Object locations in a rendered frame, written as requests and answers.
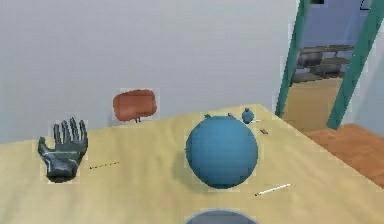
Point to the beige dining table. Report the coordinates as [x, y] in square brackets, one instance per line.
[133, 193]

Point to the grey blue bowl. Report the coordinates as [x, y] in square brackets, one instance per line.
[221, 217]

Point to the large blue ball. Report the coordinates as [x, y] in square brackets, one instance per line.
[221, 153]

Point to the small blue round object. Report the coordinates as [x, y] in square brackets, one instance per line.
[247, 116]

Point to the brown chair backrest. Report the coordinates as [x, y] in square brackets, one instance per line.
[134, 104]

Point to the small brown object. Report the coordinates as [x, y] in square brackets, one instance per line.
[264, 131]

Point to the yellow black pencil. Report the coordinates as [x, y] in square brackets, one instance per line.
[104, 165]

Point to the white pen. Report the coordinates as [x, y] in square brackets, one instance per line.
[272, 189]

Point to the dark grey hand statue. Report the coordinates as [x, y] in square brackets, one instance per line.
[63, 153]

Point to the dark wooden shelf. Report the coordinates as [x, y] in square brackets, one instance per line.
[321, 63]

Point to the teal door frame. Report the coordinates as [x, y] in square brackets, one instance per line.
[353, 66]

